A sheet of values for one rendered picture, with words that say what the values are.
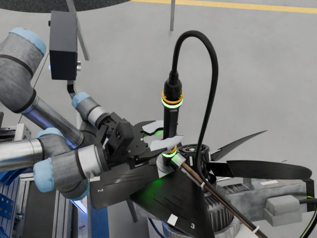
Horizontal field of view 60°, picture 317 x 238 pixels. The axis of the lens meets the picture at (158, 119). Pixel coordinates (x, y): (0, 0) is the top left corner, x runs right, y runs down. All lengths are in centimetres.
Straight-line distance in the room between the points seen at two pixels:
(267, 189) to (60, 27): 107
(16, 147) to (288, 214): 85
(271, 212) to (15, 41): 97
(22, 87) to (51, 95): 187
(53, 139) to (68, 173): 18
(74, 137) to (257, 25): 273
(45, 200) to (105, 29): 195
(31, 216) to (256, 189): 150
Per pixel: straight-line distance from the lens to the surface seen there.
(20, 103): 91
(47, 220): 203
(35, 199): 210
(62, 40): 129
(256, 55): 307
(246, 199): 103
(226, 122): 248
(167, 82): 53
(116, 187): 93
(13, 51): 93
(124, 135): 59
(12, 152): 78
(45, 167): 69
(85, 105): 108
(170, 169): 86
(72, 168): 67
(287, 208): 103
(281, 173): 91
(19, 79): 89
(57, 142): 83
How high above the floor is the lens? 207
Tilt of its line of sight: 59 degrees down
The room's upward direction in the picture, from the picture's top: straight up
